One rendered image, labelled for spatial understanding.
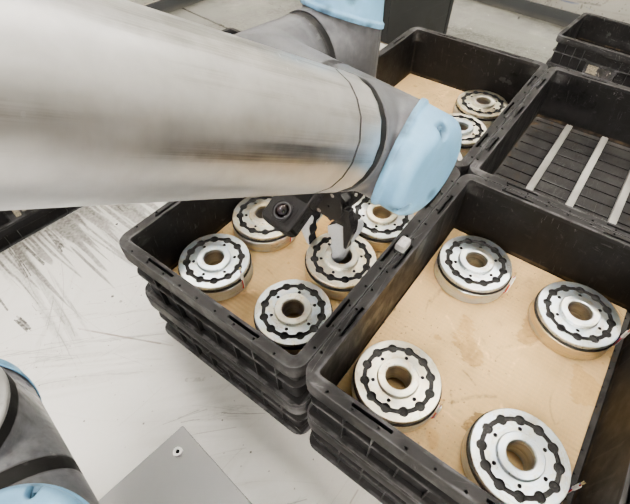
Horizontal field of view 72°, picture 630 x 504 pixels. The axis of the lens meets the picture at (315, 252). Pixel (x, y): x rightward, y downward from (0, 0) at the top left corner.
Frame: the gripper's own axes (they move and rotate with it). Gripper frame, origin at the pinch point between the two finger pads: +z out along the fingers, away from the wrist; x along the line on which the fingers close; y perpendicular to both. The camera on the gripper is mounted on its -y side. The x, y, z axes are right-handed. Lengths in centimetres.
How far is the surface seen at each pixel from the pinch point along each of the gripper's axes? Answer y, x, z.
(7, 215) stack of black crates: -21, 91, 35
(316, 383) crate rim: -18.6, -14.2, -7.3
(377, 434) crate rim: -18.7, -21.6, -7.1
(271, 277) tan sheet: -6.9, 3.9, 2.7
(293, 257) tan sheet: -2.0, 3.9, 2.6
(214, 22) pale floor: 177, 243, 86
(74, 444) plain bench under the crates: -39.5, 12.5, 15.9
